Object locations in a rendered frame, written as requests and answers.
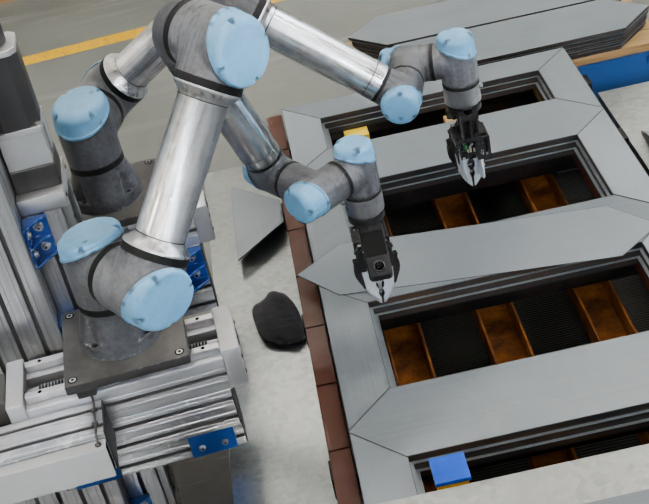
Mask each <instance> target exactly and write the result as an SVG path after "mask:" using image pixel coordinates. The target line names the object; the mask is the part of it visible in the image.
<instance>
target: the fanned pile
mask: <svg viewBox="0 0 649 504"><path fill-rule="evenodd" d="M232 187H233V188H232V190H231V201H232V210H233V220H234V229H235V239H236V248H237V258H238V261H239V260H241V259H242V258H243V257H244V256H246V255H247V254H248V253H249V252H250V251H251V250H253V249H254V248H255V247H256V246H257V245H258V244H259V243H261V242H262V241H263V240H264V239H265V238H266V237H268V236H269V235H270V234H271V233H272V232H273V231H275V230H276V229H277V228H278V227H279V226H280V225H282V224H283V223H284V218H283V213H282V208H281V203H280V200H278V199H274V198H271V197H267V196H264V195H261V194H257V193H254V192H251V191H247V190H244V189H240V188H237V187H234V186H232Z"/></svg>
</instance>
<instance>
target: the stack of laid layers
mask: <svg viewBox="0 0 649 504"><path fill-rule="evenodd" d="M531 89H536V90H537V92H538V93H539V95H540V97H541V99H542V100H543V101H545V100H550V99H554V98H555V97H554V96H553V94H552V92H551V91H550V89H549V87H548V86H547V84H546V82H545V81H544V79H543V77H542V76H541V74H540V72H539V71H533V72H528V73H524V74H519V75H515V76H510V77H506V78H501V79H497V80H492V81H488V82H483V87H481V88H480V90H481V100H486V99H490V98H495V97H499V96H504V95H509V94H513V93H518V92H522V91H527V90H531ZM422 98H423V100H422V104H421V106H420V109H419V112H418V114H423V113H427V112H432V111H436V110H441V109H445V108H447V106H446V104H445V101H444V94H443V92H438V93H434V94H429V95H425V96H422ZM387 121H389V120H387V119H386V118H385V116H384V115H383V114H382V111H381V107H380V105H379V106H375V107H370V108H366V109H361V110H357V111H352V112H348V113H343V114H339V115H334V116H330V117H325V118H321V123H322V127H323V131H324V134H325V138H326V142H327V146H328V149H329V148H333V145H332V141H331V137H330V134H332V133H337V132H341V131H346V130H350V129H355V128H359V127H364V126H368V125H373V124H378V123H382V122H387ZM573 154H574V155H575V157H576V159H577V160H578V162H579V164H580V166H581V167H582V169H583V171H584V172H585V174H586V176H587V178H588V179H589V181H590V183H591V184H592V186H593V188H594V190H595V191H596V193H597V195H598V196H599V198H597V199H593V200H588V201H584V202H579V203H575V204H570V205H566V206H561V207H557V208H552V209H548V210H543V211H539V212H534V213H529V214H525V215H520V216H516V217H511V218H507V219H502V220H498V221H504V220H511V219H517V218H524V217H531V216H538V215H545V214H552V213H559V212H566V211H573V210H580V209H587V208H593V207H600V206H609V207H612V208H615V209H618V210H621V211H624V212H627V213H629V214H632V215H635V216H638V217H641V218H644V219H647V220H649V203H648V202H644V201H640V200H636V199H631V198H627V197H623V196H619V195H614V194H612V192H611V190H610V189H609V187H608V185H607V184H606V182H605V180H604V179H603V177H602V175H601V174H600V172H599V170H598V169H597V167H596V165H595V164H594V162H593V160H592V159H591V157H590V155H589V154H588V152H587V150H586V149H585V147H584V145H583V144H582V142H581V140H580V139H579V137H578V134H577V135H573V136H568V137H564V138H559V139H555V140H550V141H546V142H541V143H537V144H532V145H528V146H523V147H519V148H514V149H510V150H505V151H501V152H496V153H492V157H490V155H489V154H488V155H487V158H486V159H485V167H484V169H485V174H487V173H491V172H496V171H500V170H505V169H510V168H514V167H519V166H523V165H528V164H532V163H537V162H541V161H546V160H550V159H555V158H559V157H564V156H568V155H573ZM379 179H380V184H381V188H382V193H383V196H388V195H392V194H397V193H401V192H406V191H410V190H415V189H419V188H424V187H428V186H433V185H437V184H442V183H446V182H451V181H455V180H460V179H463V177H462V176H461V174H460V173H459V172H458V170H457V168H456V166H455V165H454V164H453V162H451V163H447V164H442V165H437V166H433V167H428V168H424V169H419V170H415V171H410V172H406V173H401V174H397V175H392V176H388V177H383V178H379ZM648 235H649V233H648V234H647V235H646V236H645V237H644V238H643V239H642V240H640V241H639V242H638V243H637V244H636V245H635V246H634V247H633V248H631V249H630V250H629V251H628V252H627V253H626V254H625V255H624V256H620V257H613V258H606V259H599V260H592V261H585V262H578V263H571V264H563V265H556V266H549V267H542V268H535V269H528V270H521V271H513V272H506V273H499V274H492V275H485V276H478V277H471V278H464V279H456V280H449V281H442V282H435V283H428V284H421V285H413V286H406V287H399V288H394V289H393V291H392V293H391V295H390V297H389V298H388V300H387V301H386V302H383V303H380V302H379V301H377V300H376V299H374V298H373V297H372V296H371V295H370V294H369V293H368V292H362V293H354V294H347V295H346V296H349V297H352V298H355V299H358V300H361V301H364V302H367V303H368V304H369V308H370V312H371V316H372V319H373V323H374V327H375V331H376V335H377V339H378V343H379V346H380V350H381V354H382V358H383V362H384V366H385V370H386V373H387V377H388V381H389V385H390V388H392V387H397V385H396V381H395V377H394V373H393V370H392V366H391V362H390V358H389V355H388V351H387V347H386V343H385V340H384V336H383V332H382V328H381V325H380V321H382V320H386V319H391V318H395V317H400V316H404V315H409V314H413V313H418V312H422V311H427V310H431V309H436V308H440V307H445V306H449V305H454V304H458V303H463V302H467V301H472V300H476V299H481V298H485V297H490V296H494V295H499V294H503V293H508V292H512V291H517V290H521V289H526V288H530V287H535V286H540V285H544V284H549V283H553V282H558V281H562V280H567V279H571V278H576V277H580V276H585V275H589V274H594V273H598V272H603V271H607V270H612V269H616V268H621V267H625V266H630V265H634V264H638V265H639V267H640V268H641V270H642V272H643V274H644V275H645V277H646V279H647V280H648V282H649V253H648V251H647V250H646V248H645V246H644V245H643V243H642V242H643V241H644V240H645V238H646V237H647V236H648ZM646 427H649V403H647V404H642V405H638V406H633V407H629V408H624V409H620V410H615V411H611V412H606V413H602V414H597V415H593V416H588V417H584V418H579V419H575V420H570V421H566V422H561V423H557V424H552V425H548V426H543V427H539V428H534V429H530V430H525V431H521V432H516V433H512V434H507V435H503V436H498V437H494V438H489V439H485V440H480V441H476V442H471V443H467V444H462V445H458V446H453V447H448V448H444V449H439V450H435V451H430V452H426V453H421V454H417V455H412V456H408V458H409V462H410V466H411V470H412V474H413V477H414V481H415V485H416V489H417V493H418V495H419V494H424V493H425V490H424V486H423V482H422V478H421V477H425V476H429V475H432V472H431V468H430V465H429V459H432V458H437V457H441V456H446V455H450V454H455V453H459V452H464V455H465V458H466V461H467V465H468V467H470V466H474V465H479V464H484V463H488V462H493V461H497V460H502V459H506V458H511V457H515V456H520V455H524V454H529V453H533V452H538V451H542V450H547V449H551V448H556V447H560V446H565V445H569V444H574V443H578V442H583V441H587V440H592V439H596V438H601V437H605V436H610V435H614V434H619V433H623V432H628V431H632V430H637V429H641V428H646Z"/></svg>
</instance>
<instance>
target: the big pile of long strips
mask: <svg viewBox="0 0 649 504"><path fill-rule="evenodd" d="M648 8H649V5H644V4H636V3H629V2H622V1H621V0H448V1H443V2H439V3H434V4H430V5H425V6H421V7H416V8H412V9H407V10H403V11H398V12H393V13H389V14H384V15H380V16H376V17H375V18H373V19H372V20H371V21H369V22H368V23H367V24H365V25H364V26H363V27H361V28H360V29H359V30H357V31H356V32H355V33H353V34H352V35H351V36H349V37H348V39H349V40H351V41H352V44H353V46H355V47H354V48H355V49H357V50H359V51H361V52H363V53H365V54H367V55H369V56H371V57H372V58H377V60H378V61H379V53H380V51H381V50H382V49H385V48H392V47H395V46H409V45H420V44H429V43H435V42H436V37H437V35H438V34H439V33H440V32H442V31H444V30H449V29H450V28H465V29H467V30H469V31H470V32H471V33H472V35H473V38H474V43H475V48H476V50H477V64H478V66H480V65H484V64H489V63H494V62H498V61H503V60H507V59H512V58H516V57H521V56H525V55H530V54H534V53H539V52H543V51H548V50H552V49H557V48H561V47H563V48H564V49H565V51H566V52H567V54H568V55H569V57H570V58H571V60H573V59H577V58H582V57H586V56H591V55H595V54H600V53H604V52H609V51H613V50H618V49H621V48H622V47H623V46H624V45H625V44H626V43H627V42H628V41H629V40H630V39H631V38H632V37H633V36H634V35H635V34H636V33H638V32H639V31H640V30H641V29H642V28H643V27H644V24H645V23H646V22H645V21H646V17H647V14H646V13H647V12H648V11H649V10H647V9H648Z"/></svg>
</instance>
